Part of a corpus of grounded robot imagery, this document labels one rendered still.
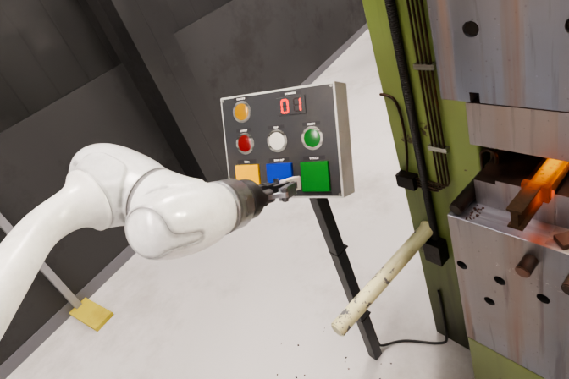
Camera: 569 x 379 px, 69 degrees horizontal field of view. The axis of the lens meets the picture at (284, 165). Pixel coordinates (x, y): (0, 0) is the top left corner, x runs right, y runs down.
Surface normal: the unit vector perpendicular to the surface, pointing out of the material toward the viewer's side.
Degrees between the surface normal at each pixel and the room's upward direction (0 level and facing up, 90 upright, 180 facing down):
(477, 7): 90
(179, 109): 90
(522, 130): 90
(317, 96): 60
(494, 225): 0
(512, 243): 90
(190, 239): 105
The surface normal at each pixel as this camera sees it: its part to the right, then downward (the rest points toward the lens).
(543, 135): -0.71, 0.55
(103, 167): 0.09, -0.75
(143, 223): -0.40, -0.02
